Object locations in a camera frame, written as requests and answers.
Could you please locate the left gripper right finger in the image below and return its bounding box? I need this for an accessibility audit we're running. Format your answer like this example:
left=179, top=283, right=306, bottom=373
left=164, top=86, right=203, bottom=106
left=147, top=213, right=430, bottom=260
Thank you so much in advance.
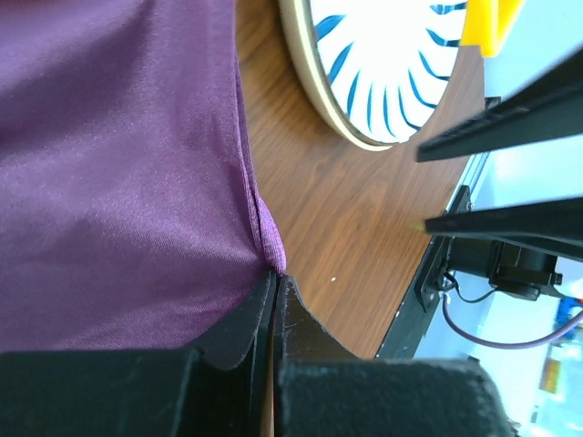
left=273, top=276, right=363, bottom=436

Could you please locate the yellow plastic tray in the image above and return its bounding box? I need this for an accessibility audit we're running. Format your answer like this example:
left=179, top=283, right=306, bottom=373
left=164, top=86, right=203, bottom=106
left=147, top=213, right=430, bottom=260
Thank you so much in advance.
left=460, top=0, right=526, bottom=58

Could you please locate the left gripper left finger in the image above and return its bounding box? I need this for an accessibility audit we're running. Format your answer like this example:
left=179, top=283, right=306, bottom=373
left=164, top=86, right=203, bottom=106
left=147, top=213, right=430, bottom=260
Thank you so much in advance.
left=183, top=271, right=277, bottom=436

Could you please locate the purple cloth napkin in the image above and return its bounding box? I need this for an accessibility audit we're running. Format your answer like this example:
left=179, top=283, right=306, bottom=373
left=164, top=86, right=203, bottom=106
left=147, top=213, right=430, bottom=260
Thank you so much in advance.
left=1, top=0, right=286, bottom=351

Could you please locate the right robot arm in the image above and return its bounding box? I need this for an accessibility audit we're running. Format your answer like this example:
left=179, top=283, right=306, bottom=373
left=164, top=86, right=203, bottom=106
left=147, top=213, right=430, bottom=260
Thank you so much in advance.
left=416, top=49, right=582, bottom=300

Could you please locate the blue striped white plate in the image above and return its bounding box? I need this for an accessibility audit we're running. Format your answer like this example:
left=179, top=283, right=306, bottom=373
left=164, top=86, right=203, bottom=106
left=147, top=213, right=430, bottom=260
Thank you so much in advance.
left=278, top=0, right=468, bottom=151

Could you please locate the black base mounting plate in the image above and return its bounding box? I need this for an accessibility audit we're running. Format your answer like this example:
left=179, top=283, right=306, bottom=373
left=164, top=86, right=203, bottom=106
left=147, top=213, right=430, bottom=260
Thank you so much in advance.
left=373, top=185, right=472, bottom=361

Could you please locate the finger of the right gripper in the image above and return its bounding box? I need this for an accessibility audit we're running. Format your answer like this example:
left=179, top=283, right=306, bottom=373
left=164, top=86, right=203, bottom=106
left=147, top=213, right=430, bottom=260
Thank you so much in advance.
left=416, top=49, right=582, bottom=162
left=424, top=198, right=582, bottom=250

